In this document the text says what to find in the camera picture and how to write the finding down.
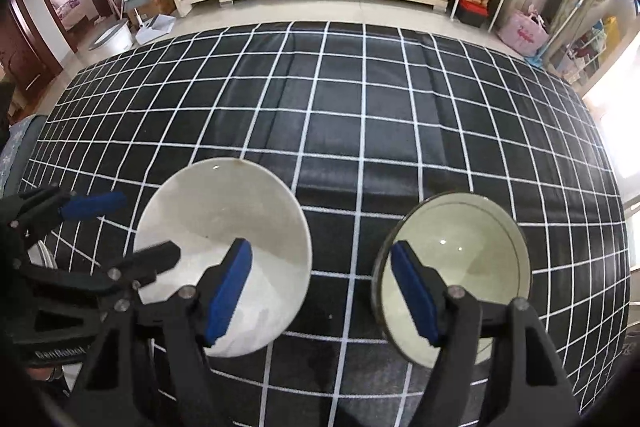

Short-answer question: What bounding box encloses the green patterned bowl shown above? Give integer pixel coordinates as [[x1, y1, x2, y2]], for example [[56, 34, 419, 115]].
[[371, 192, 532, 369]]

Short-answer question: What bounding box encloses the white bowl floral outside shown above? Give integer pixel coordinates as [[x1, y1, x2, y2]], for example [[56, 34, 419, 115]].
[[134, 158, 312, 358]]

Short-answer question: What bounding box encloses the grey sofa cover embroidered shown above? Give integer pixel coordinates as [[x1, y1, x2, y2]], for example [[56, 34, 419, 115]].
[[1, 114, 47, 197]]

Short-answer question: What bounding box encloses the dark brown wooden door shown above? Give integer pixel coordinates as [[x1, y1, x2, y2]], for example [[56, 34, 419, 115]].
[[1, 0, 63, 108]]

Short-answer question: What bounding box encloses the white mop bucket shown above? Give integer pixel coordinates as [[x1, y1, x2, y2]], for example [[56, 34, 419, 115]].
[[89, 18, 134, 56]]

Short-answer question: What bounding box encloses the black white grid tablecloth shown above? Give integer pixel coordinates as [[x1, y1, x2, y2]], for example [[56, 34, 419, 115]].
[[21, 22, 629, 426]]

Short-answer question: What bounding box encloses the white dustpan with broom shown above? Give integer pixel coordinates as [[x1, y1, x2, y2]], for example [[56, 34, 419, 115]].
[[120, 0, 176, 46]]

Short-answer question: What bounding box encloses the pink tote bag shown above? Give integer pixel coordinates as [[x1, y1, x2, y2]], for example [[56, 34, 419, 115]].
[[497, 5, 549, 57]]

